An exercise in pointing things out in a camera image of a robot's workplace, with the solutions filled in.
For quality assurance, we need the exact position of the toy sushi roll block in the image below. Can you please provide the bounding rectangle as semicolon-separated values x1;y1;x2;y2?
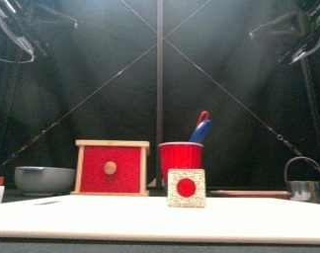
166;168;208;209

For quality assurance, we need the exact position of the grey bowl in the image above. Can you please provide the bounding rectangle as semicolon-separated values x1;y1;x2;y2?
14;165;77;198

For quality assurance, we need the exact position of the red plastic cup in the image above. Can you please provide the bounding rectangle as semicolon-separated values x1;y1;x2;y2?
158;141;205;186

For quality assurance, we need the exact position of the red drawer with wooden knob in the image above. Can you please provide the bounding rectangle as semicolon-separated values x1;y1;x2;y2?
79;145;143;194

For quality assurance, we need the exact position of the brown wooden board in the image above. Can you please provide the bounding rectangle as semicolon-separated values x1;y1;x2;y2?
208;189;293;201

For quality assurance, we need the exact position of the white plastic cutting board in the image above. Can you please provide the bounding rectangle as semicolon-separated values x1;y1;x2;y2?
0;194;320;246

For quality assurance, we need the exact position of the black side frame post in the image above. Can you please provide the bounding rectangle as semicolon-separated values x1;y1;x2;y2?
298;58;320;159

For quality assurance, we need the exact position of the diagonal wire with turnbuckle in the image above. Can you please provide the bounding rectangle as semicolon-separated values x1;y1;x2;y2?
118;0;320;181

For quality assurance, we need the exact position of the plain diagonal brace wire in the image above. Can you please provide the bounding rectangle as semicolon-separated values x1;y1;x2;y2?
0;0;213;175

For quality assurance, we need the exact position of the vertical metal frame pole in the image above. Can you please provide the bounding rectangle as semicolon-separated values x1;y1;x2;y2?
155;0;165;189

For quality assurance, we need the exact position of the blue handled toy knife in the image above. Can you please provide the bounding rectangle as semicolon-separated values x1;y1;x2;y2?
187;110;214;144

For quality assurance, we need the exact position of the wooden box frame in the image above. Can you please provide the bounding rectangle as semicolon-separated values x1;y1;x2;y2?
70;138;151;198

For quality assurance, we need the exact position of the small metal bucket with handle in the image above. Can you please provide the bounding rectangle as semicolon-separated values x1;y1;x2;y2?
282;156;320;205

